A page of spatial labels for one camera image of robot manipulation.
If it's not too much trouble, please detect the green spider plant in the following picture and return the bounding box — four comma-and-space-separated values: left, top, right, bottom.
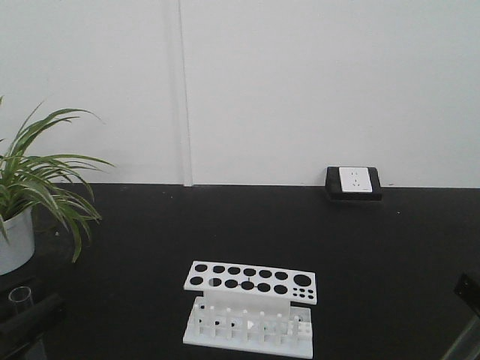
1, 108, 112, 263

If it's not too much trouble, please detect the white test tube rack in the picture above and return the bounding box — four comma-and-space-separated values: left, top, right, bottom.
183, 260, 317, 359

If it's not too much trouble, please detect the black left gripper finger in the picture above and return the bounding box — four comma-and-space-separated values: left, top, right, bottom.
1, 294, 65, 353

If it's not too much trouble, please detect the short clear test tube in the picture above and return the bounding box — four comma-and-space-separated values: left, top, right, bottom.
7, 286, 47, 360

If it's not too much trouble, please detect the white wall trim strip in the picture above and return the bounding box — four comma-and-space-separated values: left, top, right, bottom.
177, 1, 194, 187

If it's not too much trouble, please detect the white plant pot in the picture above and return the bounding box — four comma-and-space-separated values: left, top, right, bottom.
0, 208, 35, 275

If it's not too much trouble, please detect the white socket on black base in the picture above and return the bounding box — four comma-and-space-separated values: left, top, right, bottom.
325, 166, 383, 201

